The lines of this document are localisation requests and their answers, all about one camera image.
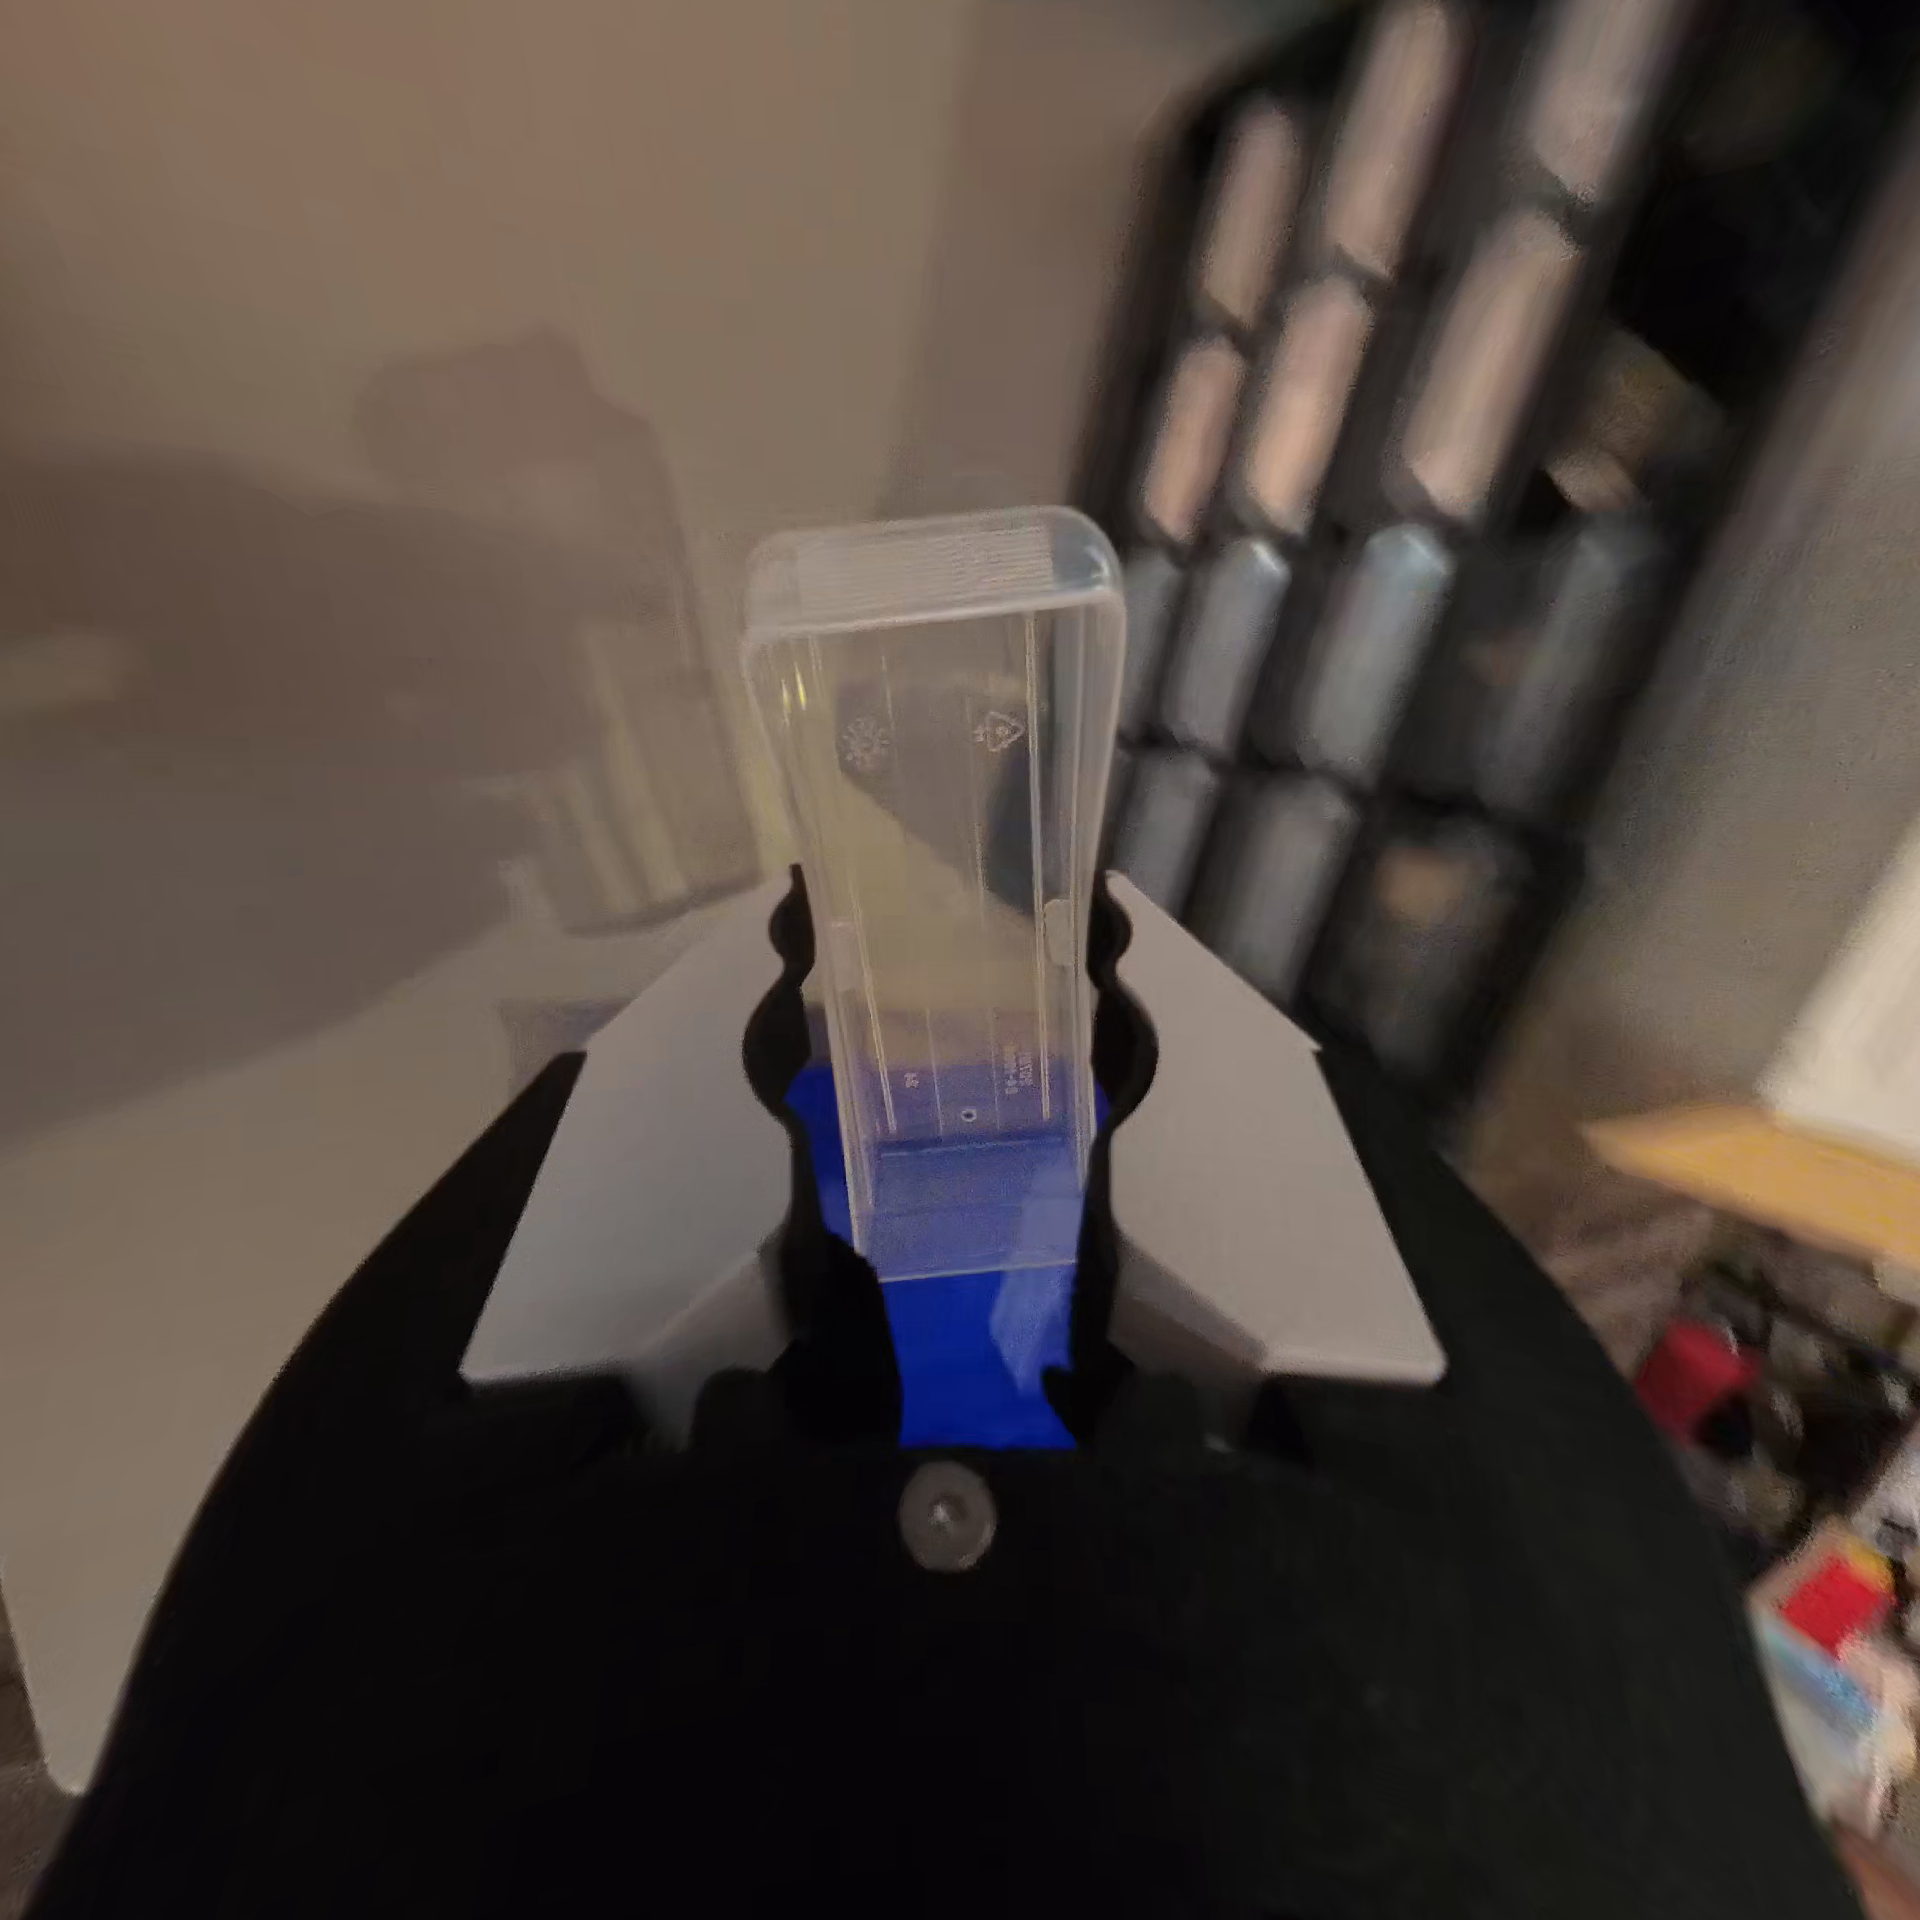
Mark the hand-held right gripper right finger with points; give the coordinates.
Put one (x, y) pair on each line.
(1276, 1201)

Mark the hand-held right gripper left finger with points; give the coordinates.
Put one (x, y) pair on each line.
(629, 1201)

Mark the blue plastic bin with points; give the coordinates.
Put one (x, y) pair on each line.
(959, 1348)

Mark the clear plastic drawer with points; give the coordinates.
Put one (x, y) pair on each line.
(929, 753)

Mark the group of clear cabinet drawers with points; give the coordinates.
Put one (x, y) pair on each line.
(1346, 377)

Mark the black drawer cabinet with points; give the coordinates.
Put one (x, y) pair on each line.
(1771, 227)

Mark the light wooden board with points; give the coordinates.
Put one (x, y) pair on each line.
(1771, 1177)

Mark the printed instruction sheet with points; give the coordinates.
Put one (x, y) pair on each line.
(1873, 1021)

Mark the colourful small box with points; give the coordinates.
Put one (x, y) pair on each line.
(1828, 1650)

